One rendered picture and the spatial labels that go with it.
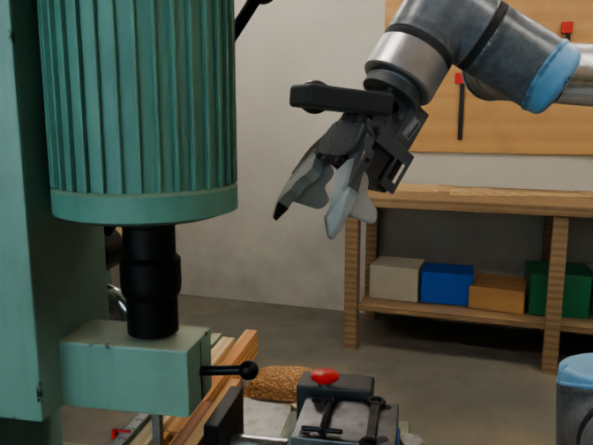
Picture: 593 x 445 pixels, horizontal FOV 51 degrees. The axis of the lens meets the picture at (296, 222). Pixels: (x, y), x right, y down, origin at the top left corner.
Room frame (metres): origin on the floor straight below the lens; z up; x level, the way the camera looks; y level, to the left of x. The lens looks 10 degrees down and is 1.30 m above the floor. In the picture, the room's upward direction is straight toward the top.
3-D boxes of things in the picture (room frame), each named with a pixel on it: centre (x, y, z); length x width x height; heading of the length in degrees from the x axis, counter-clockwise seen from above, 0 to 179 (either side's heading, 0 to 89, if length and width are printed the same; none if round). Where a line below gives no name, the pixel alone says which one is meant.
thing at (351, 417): (0.57, -0.05, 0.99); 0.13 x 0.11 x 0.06; 169
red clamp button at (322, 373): (0.61, -0.03, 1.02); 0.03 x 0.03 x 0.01
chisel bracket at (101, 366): (0.60, 0.16, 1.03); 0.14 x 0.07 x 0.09; 79
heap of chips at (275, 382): (0.83, 0.01, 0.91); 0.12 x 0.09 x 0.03; 79
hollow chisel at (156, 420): (0.60, 0.15, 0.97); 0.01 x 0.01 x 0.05; 79
